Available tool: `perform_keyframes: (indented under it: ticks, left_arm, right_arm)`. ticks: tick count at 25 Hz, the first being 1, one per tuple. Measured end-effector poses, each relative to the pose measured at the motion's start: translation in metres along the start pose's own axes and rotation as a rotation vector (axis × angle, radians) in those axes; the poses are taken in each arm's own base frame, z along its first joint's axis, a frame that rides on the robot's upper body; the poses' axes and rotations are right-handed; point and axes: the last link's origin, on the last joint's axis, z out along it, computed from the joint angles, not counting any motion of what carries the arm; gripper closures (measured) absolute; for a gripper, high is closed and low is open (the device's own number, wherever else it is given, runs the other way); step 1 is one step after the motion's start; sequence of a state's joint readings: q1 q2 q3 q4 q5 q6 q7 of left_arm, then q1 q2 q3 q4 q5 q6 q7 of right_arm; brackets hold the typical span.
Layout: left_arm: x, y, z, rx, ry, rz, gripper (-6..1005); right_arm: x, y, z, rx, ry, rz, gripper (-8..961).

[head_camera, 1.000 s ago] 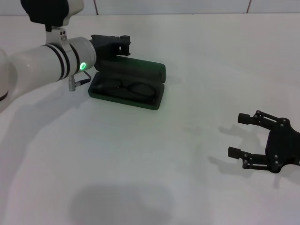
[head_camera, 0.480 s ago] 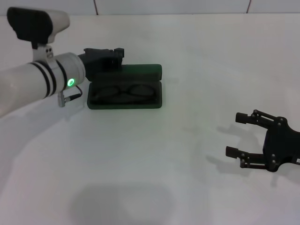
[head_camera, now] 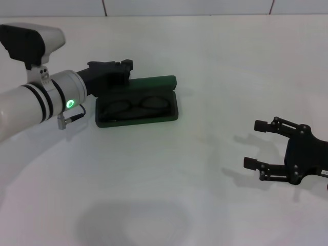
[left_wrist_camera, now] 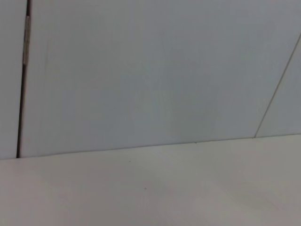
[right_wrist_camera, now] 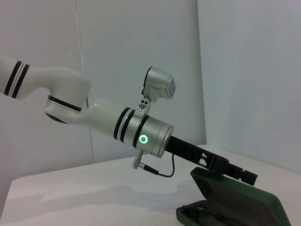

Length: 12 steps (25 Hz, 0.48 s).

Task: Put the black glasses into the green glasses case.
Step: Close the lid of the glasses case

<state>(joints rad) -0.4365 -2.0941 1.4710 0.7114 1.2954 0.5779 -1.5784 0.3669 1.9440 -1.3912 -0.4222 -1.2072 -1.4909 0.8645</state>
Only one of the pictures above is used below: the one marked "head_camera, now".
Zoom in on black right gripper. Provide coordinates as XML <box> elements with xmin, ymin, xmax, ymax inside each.
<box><xmin>243</xmin><ymin>116</ymin><xmax>328</xmax><ymax>185</ymax></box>

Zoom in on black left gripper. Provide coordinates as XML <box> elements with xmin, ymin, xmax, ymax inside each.
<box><xmin>76</xmin><ymin>59</ymin><xmax>134</xmax><ymax>98</ymax></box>

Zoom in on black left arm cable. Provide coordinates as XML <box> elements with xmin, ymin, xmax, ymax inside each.
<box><xmin>56</xmin><ymin>103</ymin><xmax>87</xmax><ymax>130</ymax></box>

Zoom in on black glasses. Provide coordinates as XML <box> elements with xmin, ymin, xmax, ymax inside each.
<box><xmin>102</xmin><ymin>96</ymin><xmax>171</xmax><ymax>121</ymax></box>

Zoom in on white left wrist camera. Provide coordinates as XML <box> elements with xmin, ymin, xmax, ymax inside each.
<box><xmin>0</xmin><ymin>24</ymin><xmax>66</xmax><ymax>86</ymax></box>

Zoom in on green glasses case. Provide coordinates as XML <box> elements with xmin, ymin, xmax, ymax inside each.
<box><xmin>94</xmin><ymin>75</ymin><xmax>180</xmax><ymax>128</ymax></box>

